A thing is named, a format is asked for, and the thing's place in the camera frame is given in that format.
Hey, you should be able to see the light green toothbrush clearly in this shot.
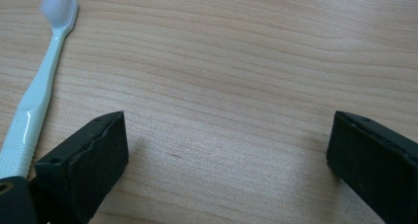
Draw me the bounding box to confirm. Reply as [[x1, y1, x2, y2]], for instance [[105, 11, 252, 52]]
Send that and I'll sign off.
[[0, 0, 80, 181]]

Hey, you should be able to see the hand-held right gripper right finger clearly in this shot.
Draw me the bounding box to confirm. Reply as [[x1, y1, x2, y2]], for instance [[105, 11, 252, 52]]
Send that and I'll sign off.
[[325, 111, 418, 224]]

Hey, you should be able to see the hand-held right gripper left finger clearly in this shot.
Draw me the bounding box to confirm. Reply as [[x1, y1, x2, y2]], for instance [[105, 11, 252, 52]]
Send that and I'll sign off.
[[34, 111, 130, 224]]

